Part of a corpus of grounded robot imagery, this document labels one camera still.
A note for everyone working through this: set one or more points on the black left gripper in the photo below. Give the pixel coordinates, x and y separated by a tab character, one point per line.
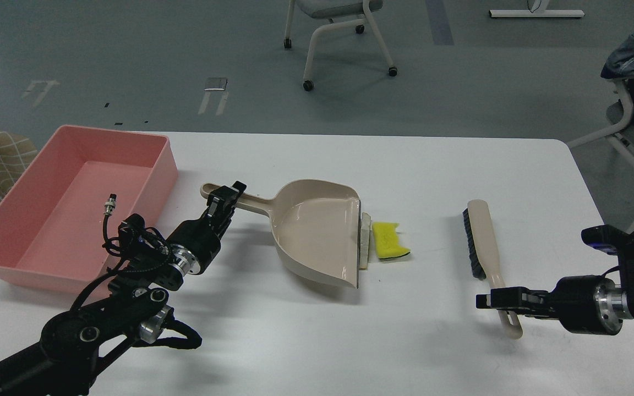
201	237

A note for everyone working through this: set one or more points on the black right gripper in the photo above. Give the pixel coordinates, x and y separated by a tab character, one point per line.
589	305

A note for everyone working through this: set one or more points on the beige hand brush black bristles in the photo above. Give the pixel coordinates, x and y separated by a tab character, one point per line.
484	254

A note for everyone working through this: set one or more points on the beige plastic dustpan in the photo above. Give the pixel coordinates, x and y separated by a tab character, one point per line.
316	229

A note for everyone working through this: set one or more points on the yellow green sponge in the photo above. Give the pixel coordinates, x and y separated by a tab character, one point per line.
387	243

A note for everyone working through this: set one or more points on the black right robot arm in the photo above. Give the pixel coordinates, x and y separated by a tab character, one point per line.
617	243

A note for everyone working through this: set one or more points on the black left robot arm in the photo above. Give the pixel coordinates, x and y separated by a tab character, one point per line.
127	307

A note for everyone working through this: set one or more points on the pink plastic bin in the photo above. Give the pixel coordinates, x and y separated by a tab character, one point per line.
51	219

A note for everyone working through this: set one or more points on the metal floor plate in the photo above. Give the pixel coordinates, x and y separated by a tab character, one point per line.
216	84

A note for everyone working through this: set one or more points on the white table leg base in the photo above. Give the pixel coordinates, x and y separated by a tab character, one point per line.
548	13

